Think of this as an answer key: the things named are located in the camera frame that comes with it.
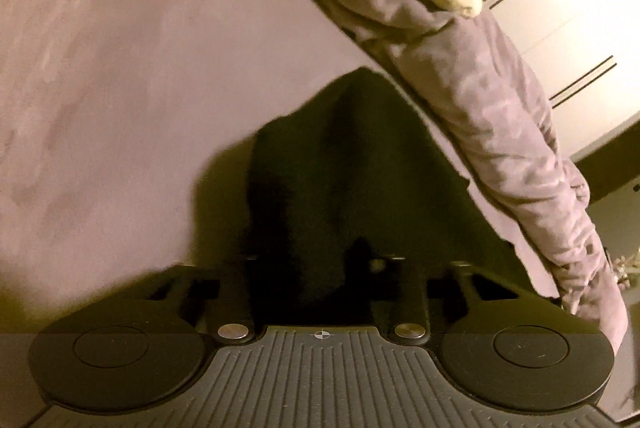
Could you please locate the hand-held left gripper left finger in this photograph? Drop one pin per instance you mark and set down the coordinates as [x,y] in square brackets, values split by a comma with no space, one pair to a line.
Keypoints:
[240,288]

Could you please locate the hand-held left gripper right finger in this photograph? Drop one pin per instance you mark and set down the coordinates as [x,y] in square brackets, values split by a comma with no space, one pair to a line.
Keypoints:
[412,288]

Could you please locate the crumpled purple duvet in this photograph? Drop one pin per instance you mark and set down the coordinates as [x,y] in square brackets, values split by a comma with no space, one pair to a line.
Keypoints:
[490,118]

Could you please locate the black t-shirt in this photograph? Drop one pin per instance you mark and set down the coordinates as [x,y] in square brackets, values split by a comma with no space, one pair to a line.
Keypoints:
[350,168]

